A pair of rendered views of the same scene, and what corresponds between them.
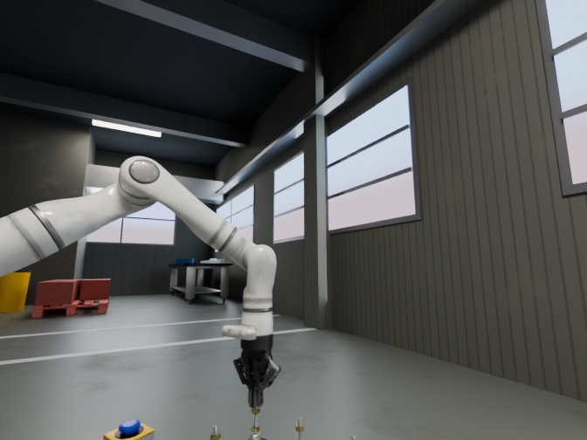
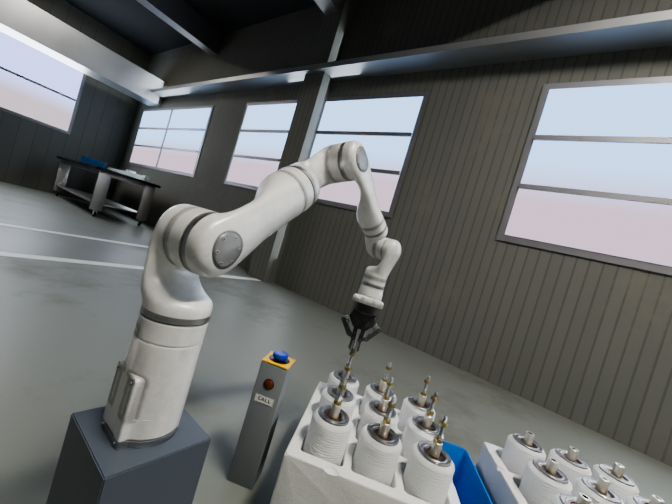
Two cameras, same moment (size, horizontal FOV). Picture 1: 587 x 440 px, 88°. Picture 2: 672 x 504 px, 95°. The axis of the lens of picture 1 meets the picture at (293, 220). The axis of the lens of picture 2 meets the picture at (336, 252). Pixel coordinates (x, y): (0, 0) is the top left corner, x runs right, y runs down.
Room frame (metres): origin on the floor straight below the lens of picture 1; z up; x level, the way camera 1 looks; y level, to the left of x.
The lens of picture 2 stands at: (-0.04, 0.62, 0.63)
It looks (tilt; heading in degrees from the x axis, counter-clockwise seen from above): 1 degrees down; 334
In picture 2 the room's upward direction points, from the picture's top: 17 degrees clockwise
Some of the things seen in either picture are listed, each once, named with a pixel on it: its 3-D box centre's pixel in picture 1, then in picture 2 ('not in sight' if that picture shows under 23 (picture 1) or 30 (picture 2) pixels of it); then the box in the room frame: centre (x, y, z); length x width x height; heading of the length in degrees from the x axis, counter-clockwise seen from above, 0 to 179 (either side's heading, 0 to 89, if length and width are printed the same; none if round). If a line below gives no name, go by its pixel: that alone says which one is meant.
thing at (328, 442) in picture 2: not in sight; (322, 452); (0.55, 0.22, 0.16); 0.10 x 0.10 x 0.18
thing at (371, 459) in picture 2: not in sight; (371, 471); (0.49, 0.12, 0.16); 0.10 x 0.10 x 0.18
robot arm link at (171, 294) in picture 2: not in sight; (189, 265); (0.45, 0.61, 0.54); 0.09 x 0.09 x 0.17; 41
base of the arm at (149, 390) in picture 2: not in sight; (160, 370); (0.45, 0.60, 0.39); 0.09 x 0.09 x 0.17; 28
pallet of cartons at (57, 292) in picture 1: (77, 295); not in sight; (4.91, 3.38, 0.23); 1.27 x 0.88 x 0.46; 31
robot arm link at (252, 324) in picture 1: (252, 320); (370, 293); (0.73, 0.10, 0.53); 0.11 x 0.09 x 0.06; 146
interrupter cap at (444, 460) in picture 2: not in sight; (434, 453); (0.42, 0.02, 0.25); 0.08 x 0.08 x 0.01
